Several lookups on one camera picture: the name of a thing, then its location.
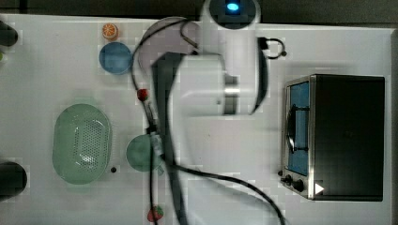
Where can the green oval strainer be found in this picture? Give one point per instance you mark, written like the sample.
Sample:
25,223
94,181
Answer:
82,144

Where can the round grey plate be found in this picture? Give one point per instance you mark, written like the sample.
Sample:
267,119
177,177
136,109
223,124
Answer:
172,34

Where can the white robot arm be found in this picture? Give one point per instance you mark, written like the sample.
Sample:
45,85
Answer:
228,76

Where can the blue bowl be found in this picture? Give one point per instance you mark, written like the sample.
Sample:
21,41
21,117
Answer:
115,58

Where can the silver toaster oven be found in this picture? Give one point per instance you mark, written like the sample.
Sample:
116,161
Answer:
333,137

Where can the black cylinder container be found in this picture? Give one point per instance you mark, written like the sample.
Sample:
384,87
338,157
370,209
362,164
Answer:
13,180

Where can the orange slice toy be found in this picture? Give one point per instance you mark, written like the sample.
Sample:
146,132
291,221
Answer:
110,31

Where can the red strawberry toy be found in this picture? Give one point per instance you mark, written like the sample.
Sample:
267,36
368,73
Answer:
142,94
154,214

